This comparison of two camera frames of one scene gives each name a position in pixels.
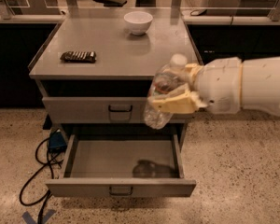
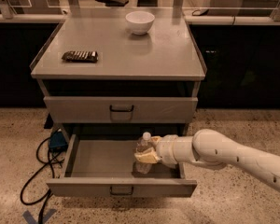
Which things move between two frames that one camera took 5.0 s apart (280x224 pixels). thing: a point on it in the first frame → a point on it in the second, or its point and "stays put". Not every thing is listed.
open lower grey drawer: x=131 y=165 stays put
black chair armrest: x=110 y=1 stays put
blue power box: x=57 y=142 stays put
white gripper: x=219 y=84 → x=166 y=150
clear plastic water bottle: x=171 y=77 → x=144 y=145
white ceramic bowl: x=138 y=22 stays put
